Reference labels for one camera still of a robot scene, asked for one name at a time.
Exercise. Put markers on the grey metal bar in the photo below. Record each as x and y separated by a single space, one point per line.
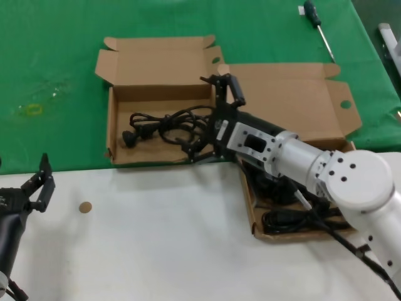
388 36

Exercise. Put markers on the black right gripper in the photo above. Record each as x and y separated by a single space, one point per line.
225 116

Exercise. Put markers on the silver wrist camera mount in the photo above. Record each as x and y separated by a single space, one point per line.
241 138

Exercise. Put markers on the open brown cardboard box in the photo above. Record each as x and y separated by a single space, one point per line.
282 94
156 62

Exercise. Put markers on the green table cloth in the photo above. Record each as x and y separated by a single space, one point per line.
47 47

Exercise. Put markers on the small white label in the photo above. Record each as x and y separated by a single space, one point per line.
301 11

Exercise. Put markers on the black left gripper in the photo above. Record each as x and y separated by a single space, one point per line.
12 203

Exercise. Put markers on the small brown cardboard disc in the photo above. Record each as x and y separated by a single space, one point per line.
85 207

